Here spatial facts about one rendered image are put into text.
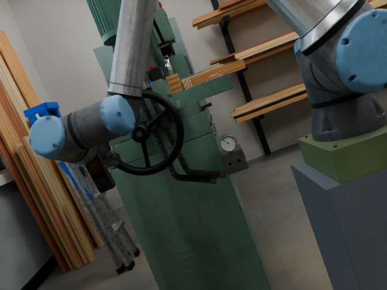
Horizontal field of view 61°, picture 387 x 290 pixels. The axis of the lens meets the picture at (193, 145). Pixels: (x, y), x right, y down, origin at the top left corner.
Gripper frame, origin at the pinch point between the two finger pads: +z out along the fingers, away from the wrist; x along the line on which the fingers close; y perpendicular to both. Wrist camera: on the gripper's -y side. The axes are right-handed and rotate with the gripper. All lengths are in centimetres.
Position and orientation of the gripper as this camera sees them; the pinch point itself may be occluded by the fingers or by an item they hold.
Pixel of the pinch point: (116, 164)
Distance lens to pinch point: 108.0
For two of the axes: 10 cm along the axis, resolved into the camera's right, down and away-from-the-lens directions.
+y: -3.2, -9.2, 2.3
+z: 1.8, 1.8, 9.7
